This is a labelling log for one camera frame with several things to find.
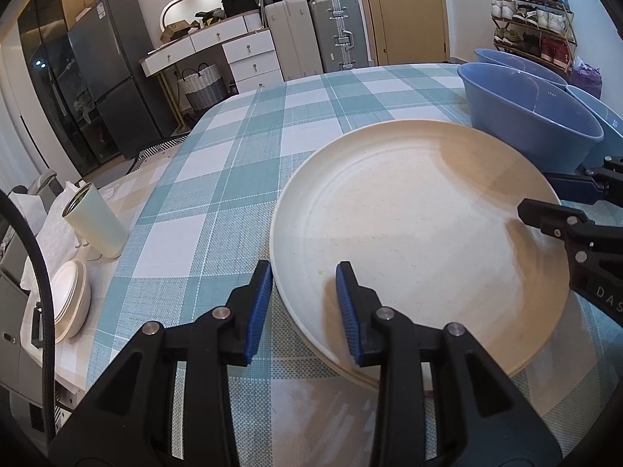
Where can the cream tumbler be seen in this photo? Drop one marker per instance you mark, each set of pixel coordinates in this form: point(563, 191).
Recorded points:
point(95, 224)

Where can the beige suitcase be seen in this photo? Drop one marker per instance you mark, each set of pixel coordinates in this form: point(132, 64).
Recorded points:
point(292, 34)

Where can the dark clutter pile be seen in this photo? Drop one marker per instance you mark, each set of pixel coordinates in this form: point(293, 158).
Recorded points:
point(209, 15)

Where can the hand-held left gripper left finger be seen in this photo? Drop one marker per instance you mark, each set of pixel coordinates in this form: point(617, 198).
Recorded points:
point(258, 316)

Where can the small cardboard box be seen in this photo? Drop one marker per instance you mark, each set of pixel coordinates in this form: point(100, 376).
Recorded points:
point(175, 30)

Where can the cream plate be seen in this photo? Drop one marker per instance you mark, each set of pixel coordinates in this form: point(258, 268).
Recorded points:
point(413, 233)
point(357, 380)

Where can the white paper towel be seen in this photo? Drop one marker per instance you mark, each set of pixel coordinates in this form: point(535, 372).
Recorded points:
point(48, 238)

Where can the purple bag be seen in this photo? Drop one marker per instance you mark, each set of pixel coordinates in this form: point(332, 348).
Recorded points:
point(586, 75)

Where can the silver suitcase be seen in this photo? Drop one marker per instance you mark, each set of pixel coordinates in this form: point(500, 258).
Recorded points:
point(338, 34)

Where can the beige checked cloth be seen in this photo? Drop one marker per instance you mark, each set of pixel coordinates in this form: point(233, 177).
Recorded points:
point(131, 189)

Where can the dark glass cabinet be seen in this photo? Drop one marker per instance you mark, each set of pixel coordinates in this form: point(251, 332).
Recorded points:
point(48, 82)

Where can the dark grey refrigerator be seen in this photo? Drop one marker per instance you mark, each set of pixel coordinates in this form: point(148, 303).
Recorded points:
point(112, 68)

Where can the shoe rack with shoes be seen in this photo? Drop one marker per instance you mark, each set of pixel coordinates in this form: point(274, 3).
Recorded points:
point(555, 53)

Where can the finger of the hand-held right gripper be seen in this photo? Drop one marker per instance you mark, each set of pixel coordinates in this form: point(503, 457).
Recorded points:
point(550, 216)
point(574, 188)

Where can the white dressing table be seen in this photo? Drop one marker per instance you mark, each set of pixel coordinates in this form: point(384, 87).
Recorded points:
point(243, 53)

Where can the oval mirror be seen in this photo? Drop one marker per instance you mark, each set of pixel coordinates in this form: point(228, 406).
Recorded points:
point(194, 2)

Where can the wooden shoe rack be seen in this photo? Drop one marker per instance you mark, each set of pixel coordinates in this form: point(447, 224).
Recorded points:
point(573, 34)

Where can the woven laundry basket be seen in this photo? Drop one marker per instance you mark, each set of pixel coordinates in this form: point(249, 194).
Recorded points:
point(204, 87)

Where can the light blue bowl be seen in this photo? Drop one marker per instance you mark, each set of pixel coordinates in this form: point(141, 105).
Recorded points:
point(611, 148)

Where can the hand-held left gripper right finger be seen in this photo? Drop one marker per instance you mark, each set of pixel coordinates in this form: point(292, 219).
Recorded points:
point(348, 321)

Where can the tan wooden door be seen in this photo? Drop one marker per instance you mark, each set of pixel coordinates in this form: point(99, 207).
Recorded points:
point(404, 9)

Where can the black bag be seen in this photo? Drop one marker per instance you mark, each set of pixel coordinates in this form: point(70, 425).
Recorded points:
point(238, 6)

